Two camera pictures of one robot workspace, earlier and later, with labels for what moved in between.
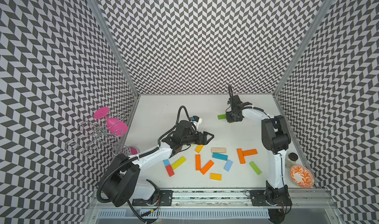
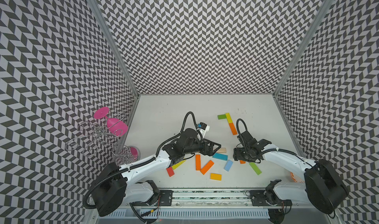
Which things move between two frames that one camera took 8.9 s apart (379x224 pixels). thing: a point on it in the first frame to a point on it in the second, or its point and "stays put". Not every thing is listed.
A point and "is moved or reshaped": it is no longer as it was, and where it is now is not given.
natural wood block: [218, 150] stays put
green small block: [221, 116] stays put
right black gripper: [230, 119] to [237, 155]
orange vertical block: [198, 162] stays put
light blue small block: [228, 165] stays put
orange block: [250, 152] is moved or reshaped
